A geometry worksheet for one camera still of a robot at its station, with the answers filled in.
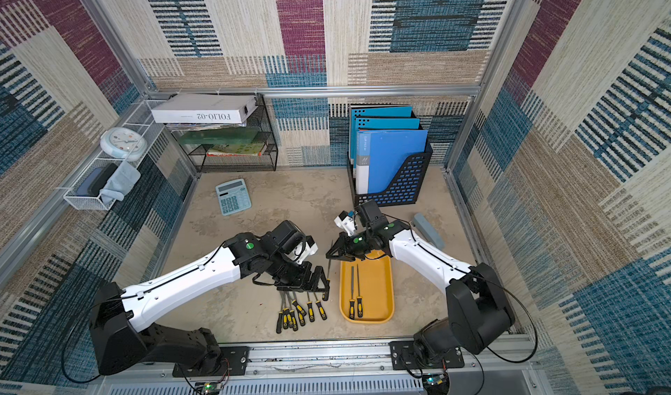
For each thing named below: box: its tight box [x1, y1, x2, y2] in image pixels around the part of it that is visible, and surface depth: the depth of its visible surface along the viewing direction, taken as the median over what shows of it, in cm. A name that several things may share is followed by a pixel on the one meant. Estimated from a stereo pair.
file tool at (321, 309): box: [312, 291, 328, 321], surface depth 83 cm
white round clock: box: [99, 126, 148, 162], surface depth 76 cm
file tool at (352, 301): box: [348, 266, 356, 320], surface depth 85 cm
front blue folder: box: [355, 129, 429, 195], surface depth 95 cm
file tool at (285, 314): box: [282, 290, 290, 330], surface depth 81 cm
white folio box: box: [151, 94, 259, 125], surface depth 81 cm
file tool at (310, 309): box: [306, 291, 316, 323], surface depth 83 cm
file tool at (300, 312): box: [291, 291, 307, 327], surface depth 82 cm
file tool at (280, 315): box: [276, 290, 284, 334], surface depth 81 cm
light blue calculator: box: [214, 178, 253, 216], surface depth 110 cm
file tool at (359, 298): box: [356, 263, 363, 319], surface depth 84 cm
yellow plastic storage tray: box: [338, 251, 395, 325], surface depth 87 cm
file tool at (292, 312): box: [287, 292, 299, 333], surface depth 81 cm
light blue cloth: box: [99, 160, 142, 205], surface depth 70 cm
